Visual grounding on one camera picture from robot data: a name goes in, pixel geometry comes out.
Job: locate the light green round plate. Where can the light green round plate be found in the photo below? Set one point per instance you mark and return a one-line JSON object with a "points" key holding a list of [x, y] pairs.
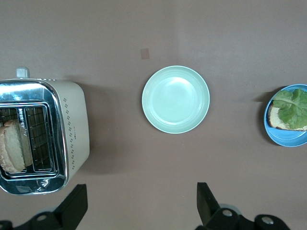
{"points": [[176, 99]]}

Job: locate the green lettuce leaf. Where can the green lettuce leaf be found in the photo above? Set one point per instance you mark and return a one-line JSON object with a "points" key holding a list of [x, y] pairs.
{"points": [[295, 107]]}

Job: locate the toasted bread slice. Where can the toasted bread slice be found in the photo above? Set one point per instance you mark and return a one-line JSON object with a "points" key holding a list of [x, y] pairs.
{"points": [[275, 117], [12, 148]]}

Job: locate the beige chrome toaster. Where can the beige chrome toaster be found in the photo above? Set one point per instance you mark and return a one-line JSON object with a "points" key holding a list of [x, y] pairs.
{"points": [[72, 119]]}

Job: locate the small brown tape patch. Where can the small brown tape patch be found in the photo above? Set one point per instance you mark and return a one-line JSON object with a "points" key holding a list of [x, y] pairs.
{"points": [[144, 53]]}

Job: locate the blue round plate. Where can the blue round plate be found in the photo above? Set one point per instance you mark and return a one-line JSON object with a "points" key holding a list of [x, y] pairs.
{"points": [[285, 139]]}

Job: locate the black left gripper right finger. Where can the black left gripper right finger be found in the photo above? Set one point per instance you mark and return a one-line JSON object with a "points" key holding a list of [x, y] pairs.
{"points": [[208, 206]]}

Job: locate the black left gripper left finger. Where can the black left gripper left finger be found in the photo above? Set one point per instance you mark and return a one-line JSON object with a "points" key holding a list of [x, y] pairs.
{"points": [[72, 206]]}

